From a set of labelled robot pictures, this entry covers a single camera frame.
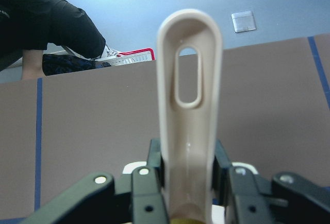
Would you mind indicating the red white basket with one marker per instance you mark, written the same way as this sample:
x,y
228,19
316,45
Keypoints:
x,y
128,57

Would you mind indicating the beige plastic dustpan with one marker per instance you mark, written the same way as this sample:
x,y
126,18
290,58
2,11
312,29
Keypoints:
x,y
188,130

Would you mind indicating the seated person black clothes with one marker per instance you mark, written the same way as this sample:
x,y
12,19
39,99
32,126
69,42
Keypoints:
x,y
28,26

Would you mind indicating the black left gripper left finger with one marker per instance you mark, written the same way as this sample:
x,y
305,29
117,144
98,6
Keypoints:
x,y
147,203

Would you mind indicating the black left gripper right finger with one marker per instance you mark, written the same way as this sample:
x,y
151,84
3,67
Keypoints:
x,y
241,192

